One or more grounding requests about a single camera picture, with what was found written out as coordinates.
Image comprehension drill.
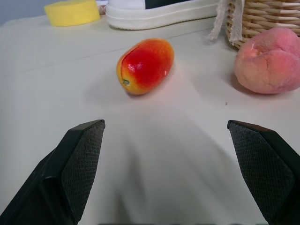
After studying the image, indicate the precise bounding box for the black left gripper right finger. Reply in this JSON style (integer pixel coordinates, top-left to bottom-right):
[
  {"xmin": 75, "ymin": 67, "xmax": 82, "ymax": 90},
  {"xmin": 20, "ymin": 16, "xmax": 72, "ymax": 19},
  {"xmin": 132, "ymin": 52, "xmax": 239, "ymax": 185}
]
[{"xmin": 226, "ymin": 120, "xmax": 300, "ymax": 225}]

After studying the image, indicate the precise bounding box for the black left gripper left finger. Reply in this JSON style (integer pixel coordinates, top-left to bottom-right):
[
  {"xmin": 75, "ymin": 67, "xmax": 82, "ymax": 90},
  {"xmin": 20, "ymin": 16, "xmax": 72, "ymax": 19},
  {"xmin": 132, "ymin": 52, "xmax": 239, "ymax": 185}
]
[{"xmin": 0, "ymin": 119, "xmax": 106, "ymax": 225}]

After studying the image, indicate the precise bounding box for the wicker basket with cloth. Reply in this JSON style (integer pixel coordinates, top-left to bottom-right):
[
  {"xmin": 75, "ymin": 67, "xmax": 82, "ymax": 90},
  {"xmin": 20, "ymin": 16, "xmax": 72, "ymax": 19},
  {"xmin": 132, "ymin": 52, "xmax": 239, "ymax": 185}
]
[{"xmin": 225, "ymin": 0, "xmax": 300, "ymax": 51}]

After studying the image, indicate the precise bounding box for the pink peach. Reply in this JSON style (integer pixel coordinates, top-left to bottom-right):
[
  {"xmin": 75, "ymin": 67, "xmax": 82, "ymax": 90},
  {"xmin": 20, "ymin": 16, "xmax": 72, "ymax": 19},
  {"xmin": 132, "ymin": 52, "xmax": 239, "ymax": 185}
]
[{"xmin": 234, "ymin": 27, "xmax": 300, "ymax": 95}]

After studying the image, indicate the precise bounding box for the red yellow mango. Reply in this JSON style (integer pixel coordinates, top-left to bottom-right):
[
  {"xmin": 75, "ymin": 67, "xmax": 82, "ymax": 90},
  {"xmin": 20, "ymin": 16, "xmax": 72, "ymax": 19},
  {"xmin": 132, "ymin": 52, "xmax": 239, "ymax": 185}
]
[{"xmin": 116, "ymin": 38, "xmax": 175, "ymax": 96}]

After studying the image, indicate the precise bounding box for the yellow round sponge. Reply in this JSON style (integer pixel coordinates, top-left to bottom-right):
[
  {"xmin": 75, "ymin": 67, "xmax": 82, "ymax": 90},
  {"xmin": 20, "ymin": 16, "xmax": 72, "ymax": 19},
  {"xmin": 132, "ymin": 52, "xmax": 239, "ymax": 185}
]
[{"xmin": 44, "ymin": 0, "xmax": 101, "ymax": 27}]

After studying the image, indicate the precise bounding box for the white shoe sole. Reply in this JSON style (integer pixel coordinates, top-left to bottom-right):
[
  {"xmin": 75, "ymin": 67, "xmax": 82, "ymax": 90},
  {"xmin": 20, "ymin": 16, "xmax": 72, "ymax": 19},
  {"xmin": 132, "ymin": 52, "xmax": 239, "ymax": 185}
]
[{"xmin": 105, "ymin": 0, "xmax": 222, "ymax": 30}]

